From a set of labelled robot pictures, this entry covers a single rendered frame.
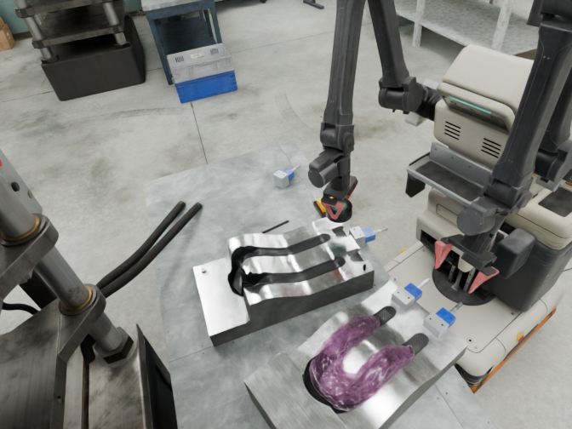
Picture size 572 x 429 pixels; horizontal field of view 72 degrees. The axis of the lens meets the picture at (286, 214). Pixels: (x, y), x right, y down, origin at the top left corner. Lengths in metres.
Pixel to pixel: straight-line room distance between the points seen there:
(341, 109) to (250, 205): 0.67
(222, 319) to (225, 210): 0.53
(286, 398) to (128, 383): 0.48
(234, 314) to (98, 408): 0.42
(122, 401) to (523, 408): 1.58
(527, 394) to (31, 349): 1.86
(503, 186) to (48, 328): 1.07
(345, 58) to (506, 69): 0.38
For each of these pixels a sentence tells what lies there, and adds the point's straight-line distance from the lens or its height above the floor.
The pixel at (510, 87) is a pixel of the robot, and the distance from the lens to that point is 1.10.
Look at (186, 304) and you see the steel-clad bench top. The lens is 1.30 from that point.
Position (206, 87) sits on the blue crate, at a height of 0.11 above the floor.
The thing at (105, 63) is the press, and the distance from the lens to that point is 4.85.
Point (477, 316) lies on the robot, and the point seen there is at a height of 0.28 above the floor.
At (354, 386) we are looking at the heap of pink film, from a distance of 0.99.
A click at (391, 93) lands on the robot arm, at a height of 1.26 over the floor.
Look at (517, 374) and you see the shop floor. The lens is 2.15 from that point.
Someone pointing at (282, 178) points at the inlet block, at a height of 0.85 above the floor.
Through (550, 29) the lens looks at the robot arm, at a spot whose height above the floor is 1.56.
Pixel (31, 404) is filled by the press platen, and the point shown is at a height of 1.04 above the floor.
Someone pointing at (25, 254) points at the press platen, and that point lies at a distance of 0.92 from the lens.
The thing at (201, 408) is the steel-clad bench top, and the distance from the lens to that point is 1.13.
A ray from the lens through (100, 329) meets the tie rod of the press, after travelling 1.19.
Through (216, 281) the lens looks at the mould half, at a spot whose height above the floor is 0.86.
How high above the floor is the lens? 1.81
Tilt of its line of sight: 43 degrees down
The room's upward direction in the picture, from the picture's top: 8 degrees counter-clockwise
